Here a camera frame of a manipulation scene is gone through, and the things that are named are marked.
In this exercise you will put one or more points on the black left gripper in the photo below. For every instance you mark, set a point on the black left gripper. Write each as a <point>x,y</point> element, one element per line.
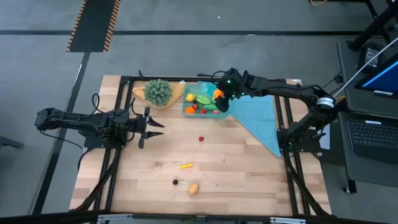
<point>143,129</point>

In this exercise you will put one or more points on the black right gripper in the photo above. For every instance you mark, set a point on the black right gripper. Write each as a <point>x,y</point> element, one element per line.
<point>224,105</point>

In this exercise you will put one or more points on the pink toy peach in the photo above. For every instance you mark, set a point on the pink toy peach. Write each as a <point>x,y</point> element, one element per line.
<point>215,112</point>

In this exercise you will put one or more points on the smooth orange toy fruit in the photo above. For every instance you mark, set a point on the smooth orange toy fruit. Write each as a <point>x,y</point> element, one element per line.
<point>218,93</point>

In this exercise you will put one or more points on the green toy cucumber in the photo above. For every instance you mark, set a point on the green toy cucumber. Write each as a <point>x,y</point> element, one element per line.
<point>210,107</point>

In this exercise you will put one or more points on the green toy star fruit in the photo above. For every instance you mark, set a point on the green toy star fruit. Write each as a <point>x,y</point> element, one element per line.
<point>203,99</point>

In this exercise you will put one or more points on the red toy tomato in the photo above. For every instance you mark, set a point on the red toy tomato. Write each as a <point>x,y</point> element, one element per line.
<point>203,111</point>

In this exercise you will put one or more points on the ribbed orange toy tangerine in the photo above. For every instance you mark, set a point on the ribbed orange toy tangerine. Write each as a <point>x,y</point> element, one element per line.
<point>189,110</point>

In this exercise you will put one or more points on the yellow toy lemon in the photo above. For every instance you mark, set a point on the yellow toy lemon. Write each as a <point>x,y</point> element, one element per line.
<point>190,97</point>

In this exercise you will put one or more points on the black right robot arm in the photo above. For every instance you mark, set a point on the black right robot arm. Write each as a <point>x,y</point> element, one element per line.
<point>280,88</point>

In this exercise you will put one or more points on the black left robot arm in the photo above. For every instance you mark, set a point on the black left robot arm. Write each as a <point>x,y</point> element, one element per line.
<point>77,123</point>

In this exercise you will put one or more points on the teal translucent tupperware container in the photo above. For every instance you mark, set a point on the teal translucent tupperware container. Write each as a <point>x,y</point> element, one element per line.
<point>194,88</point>

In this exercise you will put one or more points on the light blue cloth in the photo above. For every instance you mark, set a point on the light blue cloth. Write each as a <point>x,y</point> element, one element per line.
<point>258,118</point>

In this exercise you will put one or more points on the green potted plant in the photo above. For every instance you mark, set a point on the green potted plant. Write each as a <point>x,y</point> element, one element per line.
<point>158,91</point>

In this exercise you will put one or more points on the tan cloth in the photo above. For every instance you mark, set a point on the tan cloth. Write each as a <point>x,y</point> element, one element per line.
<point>177,91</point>

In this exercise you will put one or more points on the yellow toy pepper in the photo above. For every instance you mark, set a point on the yellow toy pepper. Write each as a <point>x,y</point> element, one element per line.
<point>186,165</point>

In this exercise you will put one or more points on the tan toy potato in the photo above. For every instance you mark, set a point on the tan toy potato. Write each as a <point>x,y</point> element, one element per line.
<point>193,188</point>

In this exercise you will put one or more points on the black orange-striped floor ramp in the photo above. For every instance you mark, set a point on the black orange-striped floor ramp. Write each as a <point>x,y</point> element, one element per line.
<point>93,25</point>

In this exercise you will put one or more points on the black chair leg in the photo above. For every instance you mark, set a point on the black chair leg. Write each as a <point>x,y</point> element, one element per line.
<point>9,142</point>

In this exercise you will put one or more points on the black desk caster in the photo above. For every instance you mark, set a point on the black desk caster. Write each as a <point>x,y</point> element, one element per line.
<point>350,188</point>

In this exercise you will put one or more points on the black laptop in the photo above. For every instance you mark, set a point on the black laptop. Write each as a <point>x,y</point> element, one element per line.
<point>373,133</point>

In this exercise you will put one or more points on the black labelled power brick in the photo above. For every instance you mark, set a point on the black labelled power brick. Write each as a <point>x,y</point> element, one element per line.
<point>370,57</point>

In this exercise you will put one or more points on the monitor with blue screen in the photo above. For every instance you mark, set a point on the monitor with blue screen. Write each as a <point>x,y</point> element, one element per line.
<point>382,81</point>

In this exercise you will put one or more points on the dark grey desk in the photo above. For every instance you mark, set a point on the dark grey desk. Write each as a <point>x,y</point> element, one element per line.
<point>373,174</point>

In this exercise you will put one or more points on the black stand leg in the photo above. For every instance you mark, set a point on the black stand leg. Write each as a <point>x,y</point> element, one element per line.
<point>373,28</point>

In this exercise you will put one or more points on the black aluminium table frame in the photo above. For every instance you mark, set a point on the black aluminium table frame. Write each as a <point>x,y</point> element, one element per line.
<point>174,78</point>

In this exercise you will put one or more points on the silver frame bracket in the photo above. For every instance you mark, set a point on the silver frame bracket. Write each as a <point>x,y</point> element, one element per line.
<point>287,221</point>
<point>115,219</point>

